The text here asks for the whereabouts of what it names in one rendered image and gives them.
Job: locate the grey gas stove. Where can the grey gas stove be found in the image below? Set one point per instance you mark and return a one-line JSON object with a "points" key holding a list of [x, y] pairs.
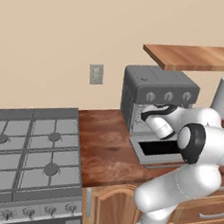
{"points": [[34, 152]]}

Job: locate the grey toaster oven door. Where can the grey toaster oven door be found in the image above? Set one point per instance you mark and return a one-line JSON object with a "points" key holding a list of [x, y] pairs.
{"points": [[139, 154]]}

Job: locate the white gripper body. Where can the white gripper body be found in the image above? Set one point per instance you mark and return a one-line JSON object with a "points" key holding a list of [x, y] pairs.
{"points": [[160, 126]]}

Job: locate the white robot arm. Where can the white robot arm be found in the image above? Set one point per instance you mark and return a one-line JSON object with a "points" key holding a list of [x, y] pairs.
{"points": [[178, 182]]}

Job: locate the wooden wall shelf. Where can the wooden wall shelf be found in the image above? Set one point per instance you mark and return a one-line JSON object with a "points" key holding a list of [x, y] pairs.
{"points": [[191, 56]]}

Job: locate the grey toaster oven knob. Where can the grey toaster oven knob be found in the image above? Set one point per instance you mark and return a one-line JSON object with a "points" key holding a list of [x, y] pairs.
{"points": [[168, 96], [150, 96], [187, 96]]}

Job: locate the wooden cupboard door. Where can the wooden cupboard door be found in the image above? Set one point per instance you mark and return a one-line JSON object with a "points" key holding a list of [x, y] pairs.
{"points": [[112, 209]]}

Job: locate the grey stove knob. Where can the grey stove knob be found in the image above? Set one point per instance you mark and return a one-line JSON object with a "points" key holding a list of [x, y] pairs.
{"points": [[71, 207], [7, 214], [50, 210], [30, 212]]}

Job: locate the grey toaster oven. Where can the grey toaster oven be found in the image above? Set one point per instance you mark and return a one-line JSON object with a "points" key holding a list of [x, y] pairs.
{"points": [[160, 81]]}

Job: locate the grey wall outlet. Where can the grey wall outlet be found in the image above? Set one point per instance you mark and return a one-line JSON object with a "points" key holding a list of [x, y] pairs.
{"points": [[96, 74]]}

